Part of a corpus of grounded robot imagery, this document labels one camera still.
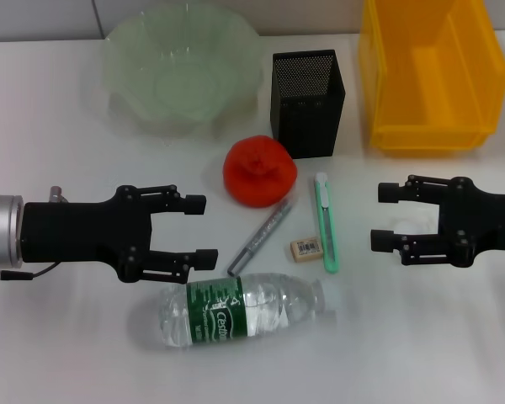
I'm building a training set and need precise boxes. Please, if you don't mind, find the pale green glass fruit bowl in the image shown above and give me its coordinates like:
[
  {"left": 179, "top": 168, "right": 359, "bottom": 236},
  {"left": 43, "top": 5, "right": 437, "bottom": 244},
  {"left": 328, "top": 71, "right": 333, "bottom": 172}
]
[{"left": 102, "top": 3, "right": 265, "bottom": 138}]

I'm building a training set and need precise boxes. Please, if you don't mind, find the yellow plastic bin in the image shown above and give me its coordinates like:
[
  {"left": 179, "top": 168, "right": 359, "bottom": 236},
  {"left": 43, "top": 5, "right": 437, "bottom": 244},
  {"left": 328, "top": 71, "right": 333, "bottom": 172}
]
[{"left": 358, "top": 0, "right": 505, "bottom": 152}]

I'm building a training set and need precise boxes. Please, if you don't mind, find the clear green-label water bottle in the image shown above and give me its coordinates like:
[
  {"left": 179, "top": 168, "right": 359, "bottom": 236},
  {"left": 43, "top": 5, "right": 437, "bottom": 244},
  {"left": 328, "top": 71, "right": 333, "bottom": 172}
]
[{"left": 157, "top": 272, "right": 342, "bottom": 349}]

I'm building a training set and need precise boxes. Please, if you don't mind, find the grey pen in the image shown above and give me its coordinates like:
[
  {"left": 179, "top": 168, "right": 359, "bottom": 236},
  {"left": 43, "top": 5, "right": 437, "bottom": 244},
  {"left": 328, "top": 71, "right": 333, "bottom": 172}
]
[{"left": 227, "top": 197, "right": 295, "bottom": 278}]

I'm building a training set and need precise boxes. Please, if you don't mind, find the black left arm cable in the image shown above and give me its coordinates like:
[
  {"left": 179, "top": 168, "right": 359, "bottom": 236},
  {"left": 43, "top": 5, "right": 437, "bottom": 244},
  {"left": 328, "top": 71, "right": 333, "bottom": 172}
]
[{"left": 0, "top": 260, "right": 60, "bottom": 282}]

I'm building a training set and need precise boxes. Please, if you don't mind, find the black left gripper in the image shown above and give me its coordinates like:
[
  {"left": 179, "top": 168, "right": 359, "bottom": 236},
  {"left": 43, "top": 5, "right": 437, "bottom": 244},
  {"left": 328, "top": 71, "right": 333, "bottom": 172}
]
[{"left": 19, "top": 183, "right": 219, "bottom": 284}]

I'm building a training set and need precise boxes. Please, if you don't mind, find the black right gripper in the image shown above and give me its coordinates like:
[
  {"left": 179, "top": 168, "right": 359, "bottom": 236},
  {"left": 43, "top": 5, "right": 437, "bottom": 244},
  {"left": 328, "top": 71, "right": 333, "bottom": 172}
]
[{"left": 369, "top": 174, "right": 505, "bottom": 268}]

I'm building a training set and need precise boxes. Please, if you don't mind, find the black mesh pen holder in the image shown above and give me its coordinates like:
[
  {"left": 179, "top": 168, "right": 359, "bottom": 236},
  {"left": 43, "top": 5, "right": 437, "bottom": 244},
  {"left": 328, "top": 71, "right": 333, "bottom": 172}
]
[{"left": 270, "top": 49, "right": 347, "bottom": 160}]

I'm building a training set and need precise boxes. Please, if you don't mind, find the beige eraser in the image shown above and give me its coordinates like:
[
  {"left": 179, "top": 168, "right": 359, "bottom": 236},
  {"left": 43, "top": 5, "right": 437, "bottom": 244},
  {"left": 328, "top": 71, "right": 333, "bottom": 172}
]
[{"left": 290, "top": 237, "right": 323, "bottom": 264}]

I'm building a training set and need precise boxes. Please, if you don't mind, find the green utility knife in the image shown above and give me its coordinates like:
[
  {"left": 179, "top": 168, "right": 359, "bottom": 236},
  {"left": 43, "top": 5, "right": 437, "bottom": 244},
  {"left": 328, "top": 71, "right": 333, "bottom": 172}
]
[{"left": 313, "top": 172, "right": 340, "bottom": 274}]

